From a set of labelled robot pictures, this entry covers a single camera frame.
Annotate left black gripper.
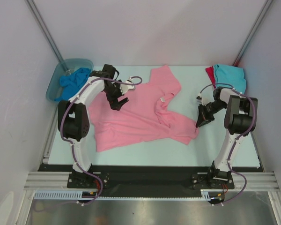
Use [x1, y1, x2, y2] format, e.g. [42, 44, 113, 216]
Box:
[103, 80, 128, 111]

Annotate pink t shirt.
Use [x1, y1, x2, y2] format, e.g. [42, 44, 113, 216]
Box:
[89, 66, 199, 152]

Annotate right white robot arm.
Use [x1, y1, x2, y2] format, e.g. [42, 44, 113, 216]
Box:
[195, 87, 258, 188]

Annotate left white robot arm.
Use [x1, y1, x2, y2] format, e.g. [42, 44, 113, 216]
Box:
[58, 64, 135, 188]

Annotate folded red t shirt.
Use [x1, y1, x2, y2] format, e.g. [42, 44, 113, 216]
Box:
[205, 66, 216, 89]

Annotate crumpled blue t shirt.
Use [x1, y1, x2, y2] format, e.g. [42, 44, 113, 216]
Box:
[54, 67, 92, 102]

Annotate folded light blue t shirt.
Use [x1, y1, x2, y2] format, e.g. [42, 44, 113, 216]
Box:
[213, 64, 247, 93]

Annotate translucent blue plastic bin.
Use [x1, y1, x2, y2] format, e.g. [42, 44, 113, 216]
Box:
[46, 59, 93, 103]

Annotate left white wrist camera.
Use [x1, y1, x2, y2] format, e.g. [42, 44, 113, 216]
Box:
[120, 79, 135, 94]

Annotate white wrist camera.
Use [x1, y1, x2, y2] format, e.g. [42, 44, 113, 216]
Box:
[120, 79, 135, 94]
[196, 93, 210, 105]

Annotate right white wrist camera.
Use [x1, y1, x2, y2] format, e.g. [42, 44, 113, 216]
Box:
[196, 93, 210, 105]

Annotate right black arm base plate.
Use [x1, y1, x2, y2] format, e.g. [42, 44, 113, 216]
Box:
[191, 173, 235, 189]

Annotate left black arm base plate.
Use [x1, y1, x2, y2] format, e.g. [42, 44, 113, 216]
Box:
[67, 171, 110, 189]

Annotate aluminium front rail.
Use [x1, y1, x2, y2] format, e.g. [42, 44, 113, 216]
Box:
[24, 172, 279, 191]

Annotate slotted cable duct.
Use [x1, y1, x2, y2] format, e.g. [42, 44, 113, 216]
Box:
[34, 190, 224, 201]

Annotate right aluminium corner post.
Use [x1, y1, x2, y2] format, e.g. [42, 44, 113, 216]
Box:
[232, 0, 276, 67]

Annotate aluminium corner post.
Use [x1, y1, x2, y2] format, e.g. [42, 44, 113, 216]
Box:
[25, 0, 64, 62]
[232, 0, 276, 67]

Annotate left aluminium corner post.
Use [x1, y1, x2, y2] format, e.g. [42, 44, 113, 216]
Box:
[25, 0, 64, 62]

